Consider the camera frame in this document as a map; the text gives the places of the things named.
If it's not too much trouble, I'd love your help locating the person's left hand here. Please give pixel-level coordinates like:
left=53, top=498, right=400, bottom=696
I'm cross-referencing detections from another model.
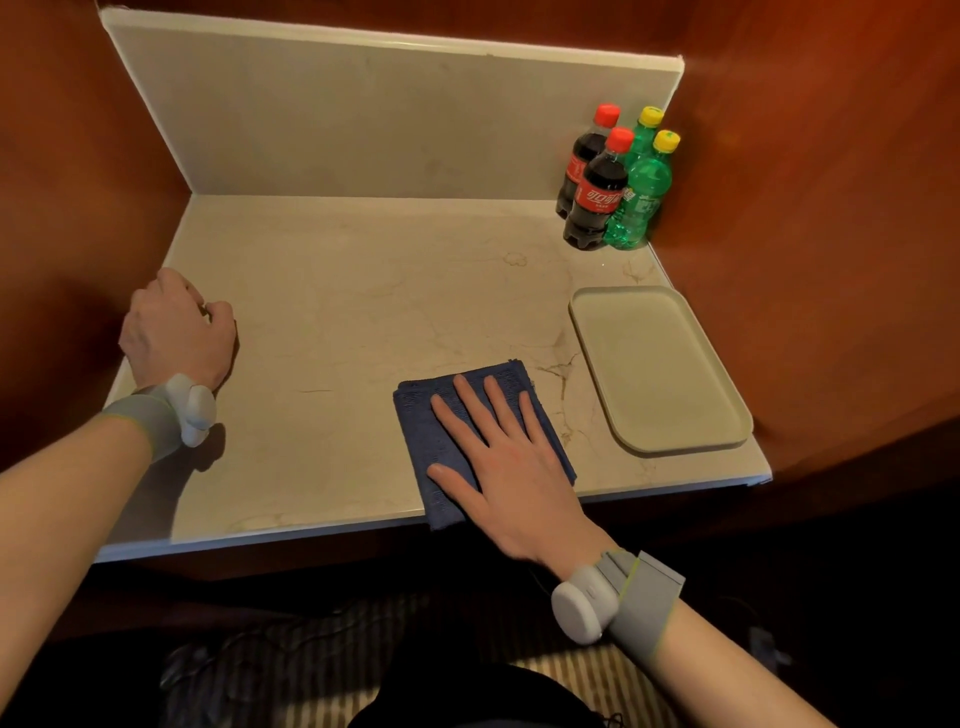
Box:
left=118, top=267, right=238, bottom=395

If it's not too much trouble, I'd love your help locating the person's right hand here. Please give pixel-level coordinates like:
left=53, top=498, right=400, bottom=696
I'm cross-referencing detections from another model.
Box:
left=425, top=374, right=620, bottom=583

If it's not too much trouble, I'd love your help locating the dark blue cloth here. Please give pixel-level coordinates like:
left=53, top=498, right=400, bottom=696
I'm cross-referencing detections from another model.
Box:
left=392, top=359, right=579, bottom=532

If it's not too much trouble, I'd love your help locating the beige plastic tray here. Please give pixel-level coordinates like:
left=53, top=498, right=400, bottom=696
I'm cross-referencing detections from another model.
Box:
left=567, top=284, right=755, bottom=457

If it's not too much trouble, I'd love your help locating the person's left forearm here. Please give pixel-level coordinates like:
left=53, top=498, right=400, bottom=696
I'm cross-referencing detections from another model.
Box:
left=0, top=416, right=155, bottom=691

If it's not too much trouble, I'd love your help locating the grey left wrist tracker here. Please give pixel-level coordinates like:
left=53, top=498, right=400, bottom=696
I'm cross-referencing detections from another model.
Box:
left=101, top=373, right=219, bottom=464

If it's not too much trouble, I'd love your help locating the grey wrist tracker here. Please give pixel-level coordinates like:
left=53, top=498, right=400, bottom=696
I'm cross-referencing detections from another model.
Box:
left=550, top=549, right=687, bottom=669
left=101, top=373, right=219, bottom=464

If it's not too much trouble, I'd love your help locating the grey right wrist tracker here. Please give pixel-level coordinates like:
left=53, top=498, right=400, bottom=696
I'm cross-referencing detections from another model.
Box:
left=550, top=549, right=687, bottom=669

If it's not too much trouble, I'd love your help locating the beige stone backsplash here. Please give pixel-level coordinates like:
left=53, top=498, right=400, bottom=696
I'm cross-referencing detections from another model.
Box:
left=97, top=5, right=686, bottom=202

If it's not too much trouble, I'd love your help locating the red-capped cola bottle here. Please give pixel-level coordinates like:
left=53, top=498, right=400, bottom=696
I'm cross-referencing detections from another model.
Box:
left=562, top=125, right=636, bottom=252
left=555, top=102, right=622, bottom=220

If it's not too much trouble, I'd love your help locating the yellow-capped green soda bottle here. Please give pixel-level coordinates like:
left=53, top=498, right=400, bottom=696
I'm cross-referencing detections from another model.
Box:
left=602, top=128, right=682, bottom=251
left=626, top=105, right=666, bottom=163

